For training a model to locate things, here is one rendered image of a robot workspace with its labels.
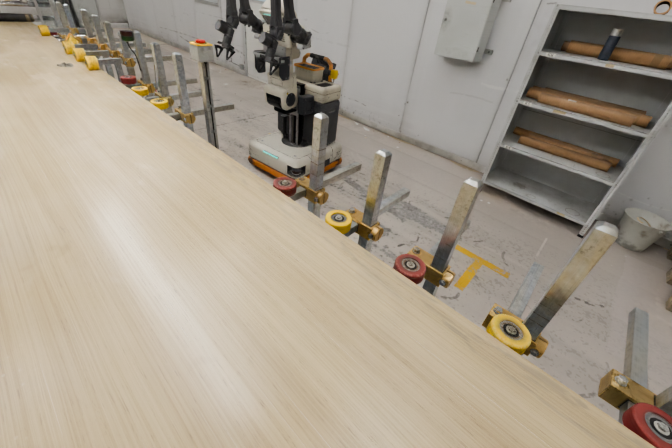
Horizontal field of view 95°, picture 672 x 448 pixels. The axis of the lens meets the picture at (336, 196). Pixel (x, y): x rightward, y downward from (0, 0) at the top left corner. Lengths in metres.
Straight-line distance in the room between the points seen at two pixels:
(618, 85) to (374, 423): 3.08
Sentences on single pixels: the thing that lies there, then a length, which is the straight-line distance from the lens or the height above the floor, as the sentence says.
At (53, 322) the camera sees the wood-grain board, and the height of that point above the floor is 0.90.
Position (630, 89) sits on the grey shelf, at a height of 1.08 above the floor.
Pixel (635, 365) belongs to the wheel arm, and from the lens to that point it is 1.04.
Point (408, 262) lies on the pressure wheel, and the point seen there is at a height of 0.91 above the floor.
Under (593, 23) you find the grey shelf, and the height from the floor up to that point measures 1.46.
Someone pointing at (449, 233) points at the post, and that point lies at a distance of 0.84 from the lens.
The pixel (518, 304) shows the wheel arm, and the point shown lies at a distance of 1.01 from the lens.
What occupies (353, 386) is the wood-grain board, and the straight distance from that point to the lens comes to 0.63.
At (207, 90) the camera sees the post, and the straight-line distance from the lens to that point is 1.60.
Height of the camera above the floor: 1.47
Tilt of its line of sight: 33 degrees down
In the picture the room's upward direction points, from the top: 7 degrees clockwise
